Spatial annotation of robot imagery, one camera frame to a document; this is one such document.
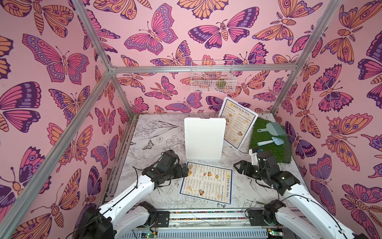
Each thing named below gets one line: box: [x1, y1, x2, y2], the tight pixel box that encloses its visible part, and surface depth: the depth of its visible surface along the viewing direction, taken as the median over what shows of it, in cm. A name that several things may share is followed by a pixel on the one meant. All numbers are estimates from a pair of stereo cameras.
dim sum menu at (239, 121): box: [218, 96, 259, 151], surface depth 92 cm
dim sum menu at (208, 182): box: [179, 161, 234, 205], surface depth 87 cm
